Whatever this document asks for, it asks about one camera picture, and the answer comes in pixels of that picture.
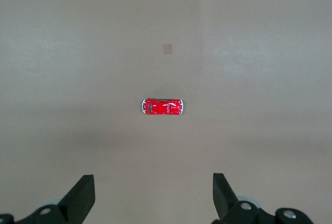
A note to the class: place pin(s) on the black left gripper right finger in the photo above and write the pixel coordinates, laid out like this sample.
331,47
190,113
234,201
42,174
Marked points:
228,203

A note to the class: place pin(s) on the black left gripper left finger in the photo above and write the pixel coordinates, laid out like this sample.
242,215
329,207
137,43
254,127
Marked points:
75,200

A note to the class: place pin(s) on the red beetle toy car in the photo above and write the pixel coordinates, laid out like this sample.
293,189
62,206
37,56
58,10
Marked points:
162,107

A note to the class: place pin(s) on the brown tape patch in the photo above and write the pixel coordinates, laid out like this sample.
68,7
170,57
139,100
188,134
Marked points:
167,48

